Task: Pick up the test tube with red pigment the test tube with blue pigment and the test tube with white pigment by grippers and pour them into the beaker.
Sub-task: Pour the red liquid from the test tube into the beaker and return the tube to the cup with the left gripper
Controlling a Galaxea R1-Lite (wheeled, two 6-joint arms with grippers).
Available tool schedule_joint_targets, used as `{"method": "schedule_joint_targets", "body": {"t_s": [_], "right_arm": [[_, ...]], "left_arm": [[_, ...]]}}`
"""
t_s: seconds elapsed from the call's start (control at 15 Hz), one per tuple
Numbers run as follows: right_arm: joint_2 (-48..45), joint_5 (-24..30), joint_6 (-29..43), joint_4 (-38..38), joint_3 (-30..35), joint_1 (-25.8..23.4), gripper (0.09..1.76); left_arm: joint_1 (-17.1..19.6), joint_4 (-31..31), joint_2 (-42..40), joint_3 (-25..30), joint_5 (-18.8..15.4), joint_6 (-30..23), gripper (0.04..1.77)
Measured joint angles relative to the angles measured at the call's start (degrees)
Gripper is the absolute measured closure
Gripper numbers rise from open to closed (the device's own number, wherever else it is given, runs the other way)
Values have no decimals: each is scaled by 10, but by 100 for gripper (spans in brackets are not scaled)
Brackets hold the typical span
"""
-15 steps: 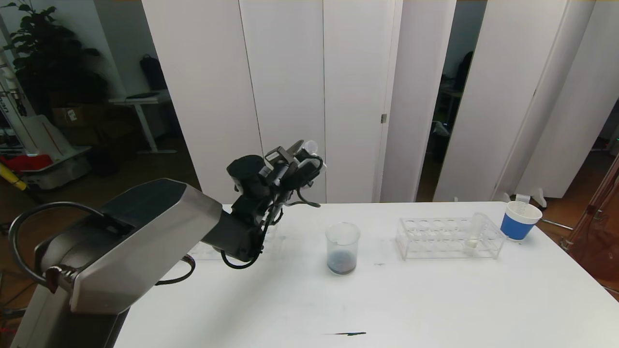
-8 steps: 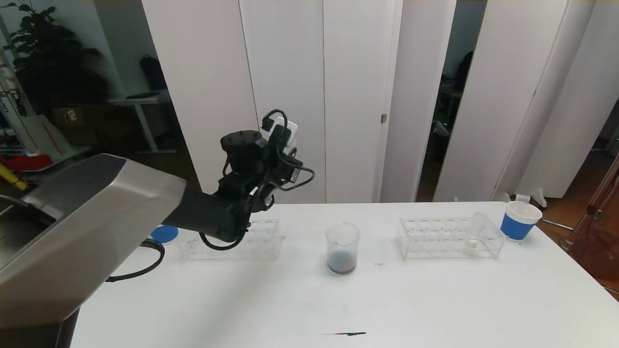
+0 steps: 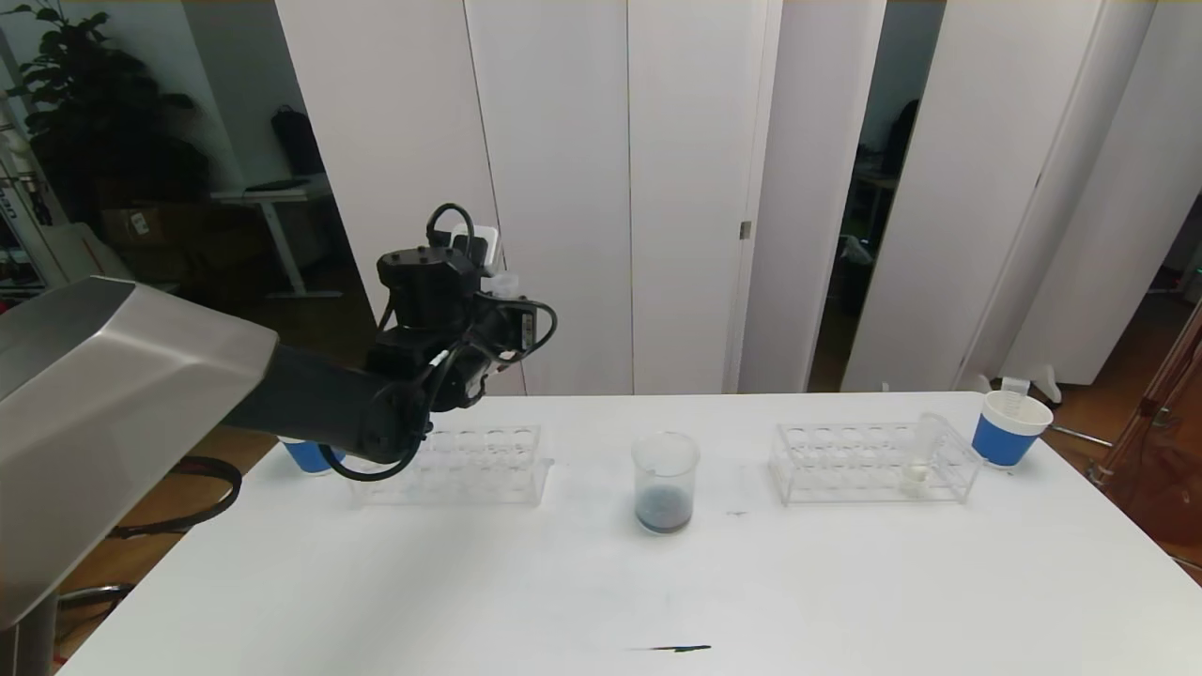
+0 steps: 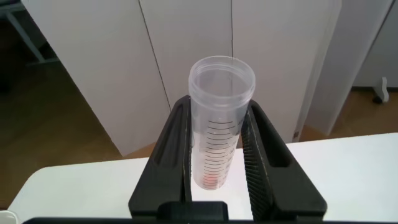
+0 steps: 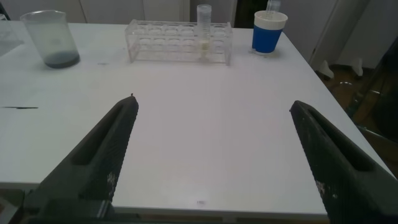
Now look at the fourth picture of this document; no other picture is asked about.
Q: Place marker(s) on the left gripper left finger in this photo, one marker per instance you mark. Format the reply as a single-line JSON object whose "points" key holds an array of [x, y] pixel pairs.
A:
{"points": [[168, 180]]}

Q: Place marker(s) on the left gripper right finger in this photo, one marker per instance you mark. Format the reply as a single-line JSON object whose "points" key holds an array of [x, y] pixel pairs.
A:
{"points": [[280, 186]]}

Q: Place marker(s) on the test tube with red pigment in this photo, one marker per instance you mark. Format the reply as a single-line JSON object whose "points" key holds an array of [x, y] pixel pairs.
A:
{"points": [[217, 140]]}

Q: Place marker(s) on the white screen foot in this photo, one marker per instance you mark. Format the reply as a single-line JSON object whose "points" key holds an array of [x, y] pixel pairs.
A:
{"points": [[383, 88]]}

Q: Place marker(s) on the metal screen hinge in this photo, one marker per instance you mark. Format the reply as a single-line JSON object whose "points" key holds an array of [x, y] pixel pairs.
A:
{"points": [[295, 135]]}

